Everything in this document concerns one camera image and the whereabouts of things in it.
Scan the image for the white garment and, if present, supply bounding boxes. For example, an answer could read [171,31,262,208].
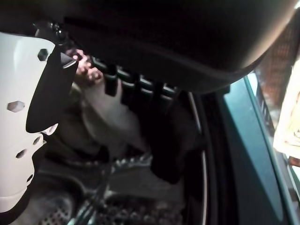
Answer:
[44,46,153,169]

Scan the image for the grey front-load washing machine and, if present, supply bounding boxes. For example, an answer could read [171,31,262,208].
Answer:
[23,42,300,225]

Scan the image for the rectangular wicker basket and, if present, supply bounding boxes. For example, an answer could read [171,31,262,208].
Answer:
[256,22,300,165]

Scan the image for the black garment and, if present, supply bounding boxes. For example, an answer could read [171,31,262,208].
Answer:
[140,91,204,185]

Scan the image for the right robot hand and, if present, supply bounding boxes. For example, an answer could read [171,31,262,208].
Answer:
[0,0,300,213]

